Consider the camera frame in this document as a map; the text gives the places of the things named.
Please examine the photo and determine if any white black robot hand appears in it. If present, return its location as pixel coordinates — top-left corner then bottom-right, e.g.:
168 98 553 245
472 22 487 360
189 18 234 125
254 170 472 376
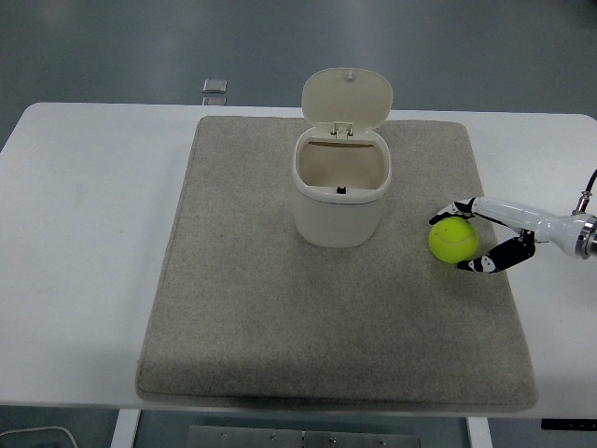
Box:
428 196 588 278

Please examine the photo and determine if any yellow-green tennis ball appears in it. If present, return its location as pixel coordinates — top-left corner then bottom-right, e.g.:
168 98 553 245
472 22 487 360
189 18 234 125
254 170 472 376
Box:
428 217 480 265

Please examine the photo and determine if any cream plastic bin with lid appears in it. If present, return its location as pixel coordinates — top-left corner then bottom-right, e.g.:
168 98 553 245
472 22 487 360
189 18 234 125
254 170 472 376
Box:
291 67 394 248

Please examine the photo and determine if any black table control panel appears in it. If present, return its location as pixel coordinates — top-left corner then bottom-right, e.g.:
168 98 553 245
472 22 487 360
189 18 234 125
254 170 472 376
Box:
540 418 597 431

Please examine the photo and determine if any white table leg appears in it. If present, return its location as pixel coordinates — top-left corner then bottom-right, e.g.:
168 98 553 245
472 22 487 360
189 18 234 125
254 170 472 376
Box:
465 416 491 448
110 409 142 448

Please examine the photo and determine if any beige felt mat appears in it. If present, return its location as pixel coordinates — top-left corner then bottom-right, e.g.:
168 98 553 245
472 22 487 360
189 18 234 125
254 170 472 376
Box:
134 115 540 412

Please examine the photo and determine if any grey metal plate with screws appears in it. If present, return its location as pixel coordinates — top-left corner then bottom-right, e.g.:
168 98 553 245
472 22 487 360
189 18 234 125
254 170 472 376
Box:
186 424 423 448

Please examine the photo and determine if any white cable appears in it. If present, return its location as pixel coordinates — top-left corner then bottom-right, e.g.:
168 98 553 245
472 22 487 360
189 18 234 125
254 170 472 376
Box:
0 425 78 448

